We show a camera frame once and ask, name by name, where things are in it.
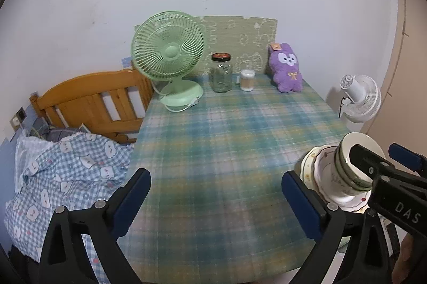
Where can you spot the green desk fan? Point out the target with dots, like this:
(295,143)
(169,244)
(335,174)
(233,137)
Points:
(167,54)

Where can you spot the wooden bed headboard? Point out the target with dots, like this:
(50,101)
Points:
(100,101)

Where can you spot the blue checkered blanket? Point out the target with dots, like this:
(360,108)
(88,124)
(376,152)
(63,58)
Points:
(75,172)

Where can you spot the beige door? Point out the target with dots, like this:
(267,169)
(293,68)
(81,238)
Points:
(398,63)

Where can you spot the purple plush bunny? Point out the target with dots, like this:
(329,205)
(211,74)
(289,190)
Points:
(285,68)

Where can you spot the green cartoon wall mat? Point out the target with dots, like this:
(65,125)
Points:
(245,39)

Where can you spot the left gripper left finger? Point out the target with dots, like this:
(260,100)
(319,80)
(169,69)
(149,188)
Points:
(64,258)

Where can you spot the glass jar black lid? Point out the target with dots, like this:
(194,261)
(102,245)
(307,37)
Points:
(221,72)

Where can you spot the scalloped yellow flower plate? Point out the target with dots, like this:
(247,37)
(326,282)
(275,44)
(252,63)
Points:
(308,163)

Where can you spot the white red-pattern plate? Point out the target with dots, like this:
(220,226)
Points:
(332,186)

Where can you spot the white standing fan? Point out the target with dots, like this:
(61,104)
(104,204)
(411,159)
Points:
(362,99)

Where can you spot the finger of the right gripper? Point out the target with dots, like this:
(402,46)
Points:
(374,166)
(413,161)

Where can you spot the wall power outlet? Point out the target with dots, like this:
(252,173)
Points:
(18,119)

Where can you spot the large floral ceramic bowl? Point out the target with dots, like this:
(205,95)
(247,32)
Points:
(362,140)

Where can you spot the cotton swab container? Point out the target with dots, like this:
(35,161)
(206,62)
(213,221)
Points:
(247,78)

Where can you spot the grey plaid pillow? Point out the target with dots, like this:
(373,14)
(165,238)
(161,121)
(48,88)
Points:
(42,129)

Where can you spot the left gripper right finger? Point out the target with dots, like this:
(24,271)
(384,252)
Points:
(366,259)

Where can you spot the plaid green tablecloth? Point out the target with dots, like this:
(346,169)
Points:
(215,212)

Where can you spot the small floral ceramic bowl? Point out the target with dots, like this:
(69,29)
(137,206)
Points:
(345,177)

